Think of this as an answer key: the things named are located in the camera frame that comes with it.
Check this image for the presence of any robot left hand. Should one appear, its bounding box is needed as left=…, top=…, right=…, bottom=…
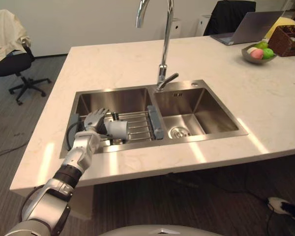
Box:
left=82, top=108, right=110, bottom=135

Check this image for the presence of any white cup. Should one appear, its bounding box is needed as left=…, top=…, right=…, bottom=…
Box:
left=104, top=120, right=129, bottom=140

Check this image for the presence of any steel sink drying rack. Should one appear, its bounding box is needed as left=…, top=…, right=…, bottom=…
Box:
left=70, top=105, right=165, bottom=146

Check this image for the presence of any stainless steel double sink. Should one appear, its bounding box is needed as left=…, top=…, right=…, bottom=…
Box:
left=59, top=79, right=249, bottom=159

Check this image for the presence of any round sink drain strainer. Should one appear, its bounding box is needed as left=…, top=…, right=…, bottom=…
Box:
left=170, top=125, right=191, bottom=139

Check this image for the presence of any black office chair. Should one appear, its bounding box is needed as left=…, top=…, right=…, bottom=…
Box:
left=0, top=39, right=52, bottom=106

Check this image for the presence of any chrome gooseneck faucet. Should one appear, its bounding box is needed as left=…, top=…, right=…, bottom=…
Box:
left=135, top=0, right=179, bottom=92

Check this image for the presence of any cream cloth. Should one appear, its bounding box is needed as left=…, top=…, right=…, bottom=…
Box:
left=0, top=9, right=30, bottom=63

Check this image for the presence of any dark chair back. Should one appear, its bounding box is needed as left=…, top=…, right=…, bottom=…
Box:
left=203, top=0, right=257, bottom=36

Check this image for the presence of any grey fruit bowl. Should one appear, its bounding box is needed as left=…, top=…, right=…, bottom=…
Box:
left=241, top=44, right=278, bottom=65

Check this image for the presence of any pink round fruit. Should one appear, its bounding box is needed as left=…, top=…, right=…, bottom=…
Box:
left=250, top=48, right=264, bottom=59

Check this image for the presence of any grey open laptop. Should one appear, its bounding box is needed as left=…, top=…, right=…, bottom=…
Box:
left=210, top=10, right=286, bottom=46

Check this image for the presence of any green round fruit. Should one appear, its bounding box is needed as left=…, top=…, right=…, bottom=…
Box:
left=262, top=47, right=275, bottom=59

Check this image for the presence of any brown wicker basket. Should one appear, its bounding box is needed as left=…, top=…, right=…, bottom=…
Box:
left=267, top=24, right=295, bottom=57

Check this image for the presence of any black and white shoe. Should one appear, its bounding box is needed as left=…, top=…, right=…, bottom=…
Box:
left=267, top=196, right=295, bottom=224

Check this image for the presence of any yellow rounded object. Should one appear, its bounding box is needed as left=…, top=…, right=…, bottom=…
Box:
left=264, top=16, right=295, bottom=40

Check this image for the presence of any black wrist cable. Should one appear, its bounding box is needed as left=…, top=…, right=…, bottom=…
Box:
left=65, top=121, right=85, bottom=151

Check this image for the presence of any black floor cable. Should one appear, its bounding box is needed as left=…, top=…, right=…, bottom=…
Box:
left=172, top=173, right=281, bottom=236

